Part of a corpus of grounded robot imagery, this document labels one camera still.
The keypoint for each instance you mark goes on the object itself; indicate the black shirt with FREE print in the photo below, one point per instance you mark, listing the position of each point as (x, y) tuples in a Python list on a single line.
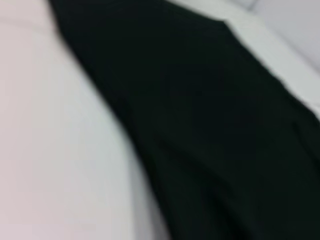
[(195, 125)]

